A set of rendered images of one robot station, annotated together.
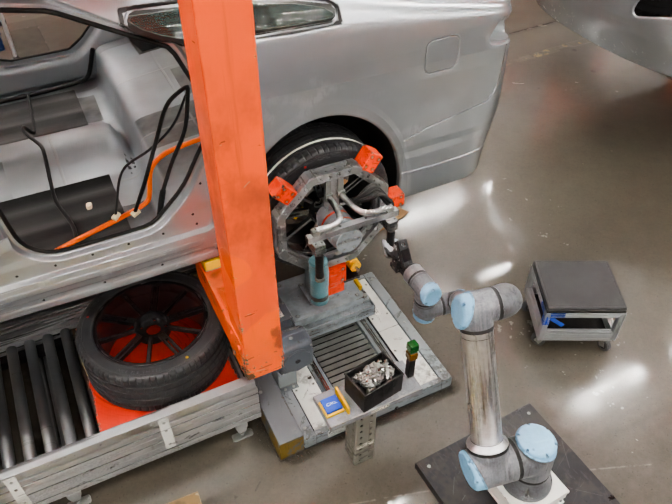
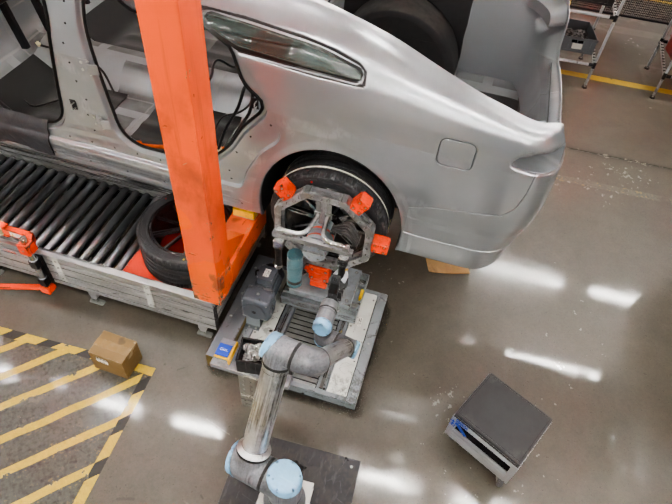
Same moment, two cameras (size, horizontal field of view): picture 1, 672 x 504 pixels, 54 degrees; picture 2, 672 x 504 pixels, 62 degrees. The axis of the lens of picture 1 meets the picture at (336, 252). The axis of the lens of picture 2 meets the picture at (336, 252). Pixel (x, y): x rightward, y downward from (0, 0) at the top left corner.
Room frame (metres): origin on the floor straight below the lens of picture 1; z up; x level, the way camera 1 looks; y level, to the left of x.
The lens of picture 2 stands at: (0.71, -1.32, 3.04)
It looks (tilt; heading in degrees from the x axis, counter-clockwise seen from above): 49 degrees down; 38
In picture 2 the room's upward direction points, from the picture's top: 6 degrees clockwise
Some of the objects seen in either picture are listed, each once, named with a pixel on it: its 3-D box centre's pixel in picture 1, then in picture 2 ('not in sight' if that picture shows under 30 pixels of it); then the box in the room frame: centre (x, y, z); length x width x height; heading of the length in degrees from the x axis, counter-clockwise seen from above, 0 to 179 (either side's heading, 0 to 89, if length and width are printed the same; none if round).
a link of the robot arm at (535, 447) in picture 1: (531, 452); (282, 482); (1.28, -0.71, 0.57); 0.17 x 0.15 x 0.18; 106
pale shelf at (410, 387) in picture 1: (368, 394); (254, 363); (1.63, -0.13, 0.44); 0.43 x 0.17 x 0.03; 116
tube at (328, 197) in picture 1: (322, 208); (299, 217); (2.13, 0.05, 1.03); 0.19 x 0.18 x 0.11; 26
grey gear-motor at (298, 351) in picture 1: (281, 338); (267, 291); (2.08, 0.27, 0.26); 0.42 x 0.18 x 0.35; 26
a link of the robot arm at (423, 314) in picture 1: (426, 307); (325, 335); (1.89, -0.38, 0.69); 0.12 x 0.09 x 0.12; 106
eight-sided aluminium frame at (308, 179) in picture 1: (331, 217); (323, 230); (2.28, 0.02, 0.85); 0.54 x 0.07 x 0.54; 116
